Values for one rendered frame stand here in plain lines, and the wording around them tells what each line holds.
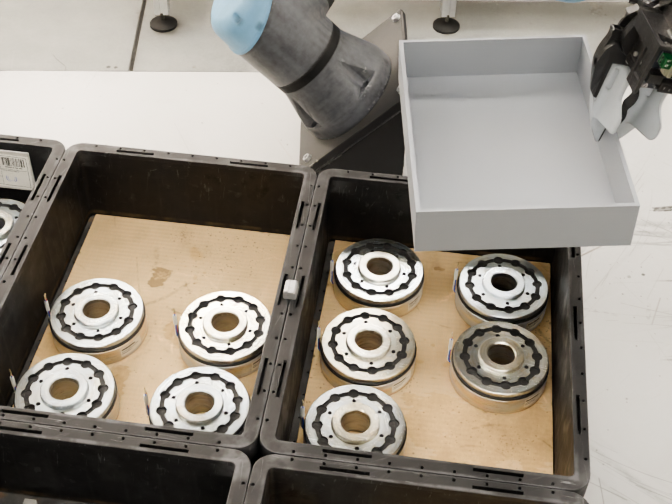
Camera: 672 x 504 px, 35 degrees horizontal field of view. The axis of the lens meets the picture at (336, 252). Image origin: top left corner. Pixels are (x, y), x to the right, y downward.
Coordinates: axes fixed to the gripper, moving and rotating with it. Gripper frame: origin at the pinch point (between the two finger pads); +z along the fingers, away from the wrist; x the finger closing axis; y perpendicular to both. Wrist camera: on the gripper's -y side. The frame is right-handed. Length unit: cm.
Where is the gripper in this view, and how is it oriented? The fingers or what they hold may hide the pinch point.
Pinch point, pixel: (606, 125)
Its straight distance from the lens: 109.4
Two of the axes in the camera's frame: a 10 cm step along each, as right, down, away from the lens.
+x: 9.6, 1.3, 2.4
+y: 0.8, 7.1, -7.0
